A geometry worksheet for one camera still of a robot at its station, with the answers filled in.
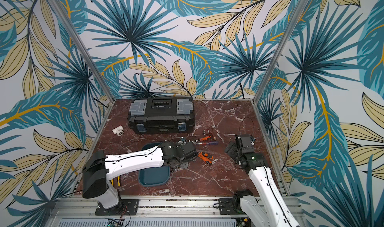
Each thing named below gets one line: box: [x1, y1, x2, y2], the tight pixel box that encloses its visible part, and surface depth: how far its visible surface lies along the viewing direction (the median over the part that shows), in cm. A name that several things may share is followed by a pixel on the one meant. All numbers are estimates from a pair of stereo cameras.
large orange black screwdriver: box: [198, 151, 214, 165], surface depth 88 cm
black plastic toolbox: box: [127, 97, 196, 135], surface depth 92 cm
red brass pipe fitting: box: [202, 129, 212, 136], surface depth 100 cm
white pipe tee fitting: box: [112, 125, 124, 136], surface depth 100 cm
